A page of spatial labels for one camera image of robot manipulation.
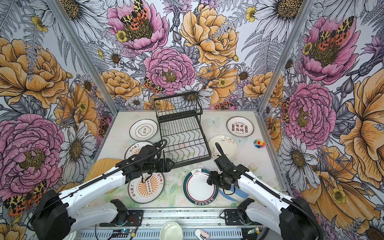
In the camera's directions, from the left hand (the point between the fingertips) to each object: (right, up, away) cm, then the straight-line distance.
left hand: (168, 168), depth 81 cm
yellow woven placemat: (-42, -2, +10) cm, 43 cm away
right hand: (+24, -10, -1) cm, 26 cm away
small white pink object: (+17, -26, -13) cm, 34 cm away
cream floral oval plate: (+36, +11, +20) cm, 43 cm away
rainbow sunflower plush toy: (+58, +11, +20) cm, 62 cm away
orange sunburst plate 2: (-12, -11, +2) cm, 16 cm away
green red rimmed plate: (+15, -12, +2) cm, 20 cm away
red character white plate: (+47, +22, +31) cm, 60 cm away
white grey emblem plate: (-23, +20, +28) cm, 42 cm away
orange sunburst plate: (-25, +8, +18) cm, 32 cm away
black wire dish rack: (+7, +13, +21) cm, 26 cm away
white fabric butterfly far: (+31, +26, +34) cm, 53 cm away
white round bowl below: (+3, -26, -10) cm, 28 cm away
